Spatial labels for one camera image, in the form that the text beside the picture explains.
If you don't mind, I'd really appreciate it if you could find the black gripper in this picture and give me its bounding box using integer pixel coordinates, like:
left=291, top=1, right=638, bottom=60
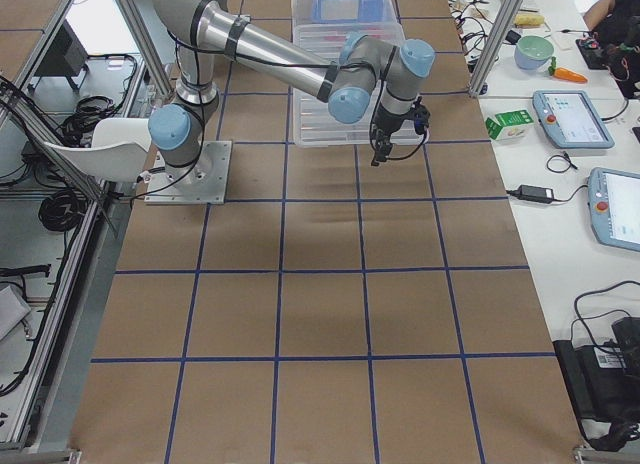
left=371, top=103, right=416, bottom=166

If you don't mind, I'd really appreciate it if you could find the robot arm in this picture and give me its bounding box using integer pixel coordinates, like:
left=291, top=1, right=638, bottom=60
left=149, top=0, right=435, bottom=176

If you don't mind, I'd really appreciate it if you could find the clear plastic storage box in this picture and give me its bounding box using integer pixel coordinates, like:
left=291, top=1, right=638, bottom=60
left=291, top=0, right=405, bottom=60

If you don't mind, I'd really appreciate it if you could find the green white carton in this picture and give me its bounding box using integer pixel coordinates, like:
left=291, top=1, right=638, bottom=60
left=485, top=109, right=534, bottom=141

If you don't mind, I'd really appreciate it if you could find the black power adapter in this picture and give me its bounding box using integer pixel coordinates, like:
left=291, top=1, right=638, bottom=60
left=506, top=184, right=555, bottom=204

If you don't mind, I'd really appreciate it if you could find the green bowl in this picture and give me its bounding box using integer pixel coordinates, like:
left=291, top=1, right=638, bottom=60
left=514, top=35, right=554, bottom=70

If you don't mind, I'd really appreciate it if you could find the teach pendant upper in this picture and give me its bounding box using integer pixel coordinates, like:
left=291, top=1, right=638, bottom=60
left=532, top=90, right=615, bottom=149

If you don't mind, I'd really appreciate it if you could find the teach pendant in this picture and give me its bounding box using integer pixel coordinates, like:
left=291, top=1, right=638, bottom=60
left=532, top=90, right=615, bottom=149
left=588, top=167, right=639, bottom=252

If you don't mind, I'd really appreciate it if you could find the toy carrot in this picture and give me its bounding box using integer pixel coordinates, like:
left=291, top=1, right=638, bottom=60
left=548, top=56, right=588, bottom=84

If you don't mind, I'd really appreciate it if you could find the teach pendant lower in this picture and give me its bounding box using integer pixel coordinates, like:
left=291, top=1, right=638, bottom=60
left=588, top=167, right=639, bottom=252

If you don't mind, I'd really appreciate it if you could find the white chair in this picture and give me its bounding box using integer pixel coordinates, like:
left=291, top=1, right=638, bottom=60
left=44, top=118, right=151, bottom=183

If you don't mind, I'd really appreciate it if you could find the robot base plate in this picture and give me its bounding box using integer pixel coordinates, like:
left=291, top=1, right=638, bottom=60
left=144, top=141, right=233, bottom=205

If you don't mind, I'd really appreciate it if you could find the aluminium frame post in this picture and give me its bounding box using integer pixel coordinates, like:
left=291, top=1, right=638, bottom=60
left=468, top=0, right=523, bottom=98

